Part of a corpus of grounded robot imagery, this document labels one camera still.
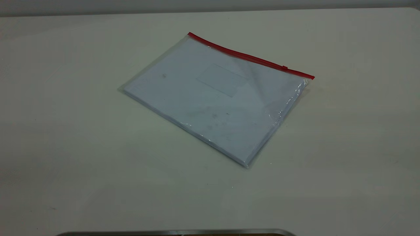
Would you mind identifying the metal edge strip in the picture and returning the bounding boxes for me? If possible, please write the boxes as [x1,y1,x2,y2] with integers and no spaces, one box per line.
[56,229,296,236]

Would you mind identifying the clear plastic zipper bag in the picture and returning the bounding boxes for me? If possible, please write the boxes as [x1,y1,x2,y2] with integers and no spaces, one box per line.
[118,32,315,169]

